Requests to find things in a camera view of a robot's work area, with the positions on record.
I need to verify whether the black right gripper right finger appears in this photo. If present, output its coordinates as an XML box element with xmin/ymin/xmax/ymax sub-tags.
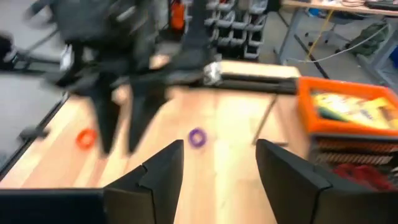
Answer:
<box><xmin>254</xmin><ymin>138</ymin><xmax>333</xmax><ymax>224</ymax></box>

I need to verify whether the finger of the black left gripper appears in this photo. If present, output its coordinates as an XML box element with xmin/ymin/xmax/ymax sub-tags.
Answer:
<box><xmin>129</xmin><ymin>83</ymin><xmax>167</xmax><ymax>154</ymax></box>
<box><xmin>89</xmin><ymin>88</ymin><xmax>122</xmax><ymax>156</ymax></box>

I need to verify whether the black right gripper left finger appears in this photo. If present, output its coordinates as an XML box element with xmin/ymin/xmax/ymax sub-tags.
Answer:
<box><xmin>103</xmin><ymin>139</ymin><xmax>185</xmax><ymax>224</ymax></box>

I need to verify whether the purple spiral wrist coil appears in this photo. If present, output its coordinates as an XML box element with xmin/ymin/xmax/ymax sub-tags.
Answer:
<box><xmin>188</xmin><ymin>127</ymin><xmax>208</xmax><ymax>149</ymax></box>

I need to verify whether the yellow crayon box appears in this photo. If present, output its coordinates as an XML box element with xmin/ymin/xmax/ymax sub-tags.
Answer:
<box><xmin>312</xmin><ymin>91</ymin><xmax>398</xmax><ymax>130</ymax></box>

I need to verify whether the black office chair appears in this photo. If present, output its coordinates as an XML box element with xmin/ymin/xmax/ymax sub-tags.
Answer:
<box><xmin>0</xmin><ymin>30</ymin><xmax>63</xmax><ymax>72</ymax></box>

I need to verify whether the orange spiral wrist coil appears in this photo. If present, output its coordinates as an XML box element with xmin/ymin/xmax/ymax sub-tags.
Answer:
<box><xmin>75</xmin><ymin>128</ymin><xmax>98</xmax><ymax>151</ymax></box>

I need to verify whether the black plastic basket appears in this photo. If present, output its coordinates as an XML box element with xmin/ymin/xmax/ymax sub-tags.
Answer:
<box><xmin>309</xmin><ymin>136</ymin><xmax>398</xmax><ymax>192</ymax></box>

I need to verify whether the black edge clamp tab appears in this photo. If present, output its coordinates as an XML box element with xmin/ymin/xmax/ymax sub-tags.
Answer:
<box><xmin>18</xmin><ymin>126</ymin><xmax>50</xmax><ymax>142</ymax></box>

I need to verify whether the orange plastic basket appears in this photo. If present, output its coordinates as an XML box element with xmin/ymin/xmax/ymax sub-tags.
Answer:
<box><xmin>297</xmin><ymin>76</ymin><xmax>398</xmax><ymax>139</ymax></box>

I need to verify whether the grey storage bin rack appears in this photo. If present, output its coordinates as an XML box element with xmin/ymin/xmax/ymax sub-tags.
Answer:
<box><xmin>203</xmin><ymin>0</ymin><xmax>270</xmax><ymax>60</ymax></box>

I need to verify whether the green bag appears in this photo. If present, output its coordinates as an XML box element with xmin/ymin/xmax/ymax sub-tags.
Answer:
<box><xmin>345</xmin><ymin>21</ymin><xmax>391</xmax><ymax>57</ymax></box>

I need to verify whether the grey background table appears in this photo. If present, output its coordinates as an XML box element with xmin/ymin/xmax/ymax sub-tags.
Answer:
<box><xmin>273</xmin><ymin>0</ymin><xmax>398</xmax><ymax>68</ymax></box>

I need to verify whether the black table edge rail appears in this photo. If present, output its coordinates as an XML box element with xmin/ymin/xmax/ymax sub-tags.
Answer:
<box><xmin>0</xmin><ymin>93</ymin><xmax>71</xmax><ymax>181</ymax></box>

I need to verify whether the silver metal bracket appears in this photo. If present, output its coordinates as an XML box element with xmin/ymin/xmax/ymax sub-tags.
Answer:
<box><xmin>203</xmin><ymin>62</ymin><xmax>222</xmax><ymax>86</ymax></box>

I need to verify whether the white floor cable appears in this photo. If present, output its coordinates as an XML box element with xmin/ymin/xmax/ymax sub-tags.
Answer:
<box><xmin>285</xmin><ymin>23</ymin><xmax>391</xmax><ymax>63</ymax></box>

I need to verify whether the yellow floor cable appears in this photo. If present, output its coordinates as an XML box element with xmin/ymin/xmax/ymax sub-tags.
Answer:
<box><xmin>306</xmin><ymin>9</ymin><xmax>335</xmax><ymax>62</ymax></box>

